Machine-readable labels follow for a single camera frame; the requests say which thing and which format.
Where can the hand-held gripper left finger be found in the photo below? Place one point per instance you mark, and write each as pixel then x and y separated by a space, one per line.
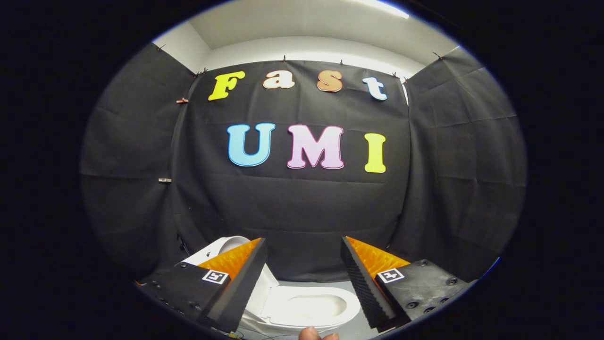
pixel 247 283

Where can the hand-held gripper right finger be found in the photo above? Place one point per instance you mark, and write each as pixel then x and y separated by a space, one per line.
pixel 361 288

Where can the white toilet lid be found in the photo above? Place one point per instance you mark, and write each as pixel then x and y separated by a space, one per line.
pixel 226 244

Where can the white toilet seat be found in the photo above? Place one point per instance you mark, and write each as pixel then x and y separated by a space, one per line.
pixel 347 307

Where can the black backdrop cloth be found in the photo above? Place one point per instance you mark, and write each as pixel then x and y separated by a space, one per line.
pixel 302 208

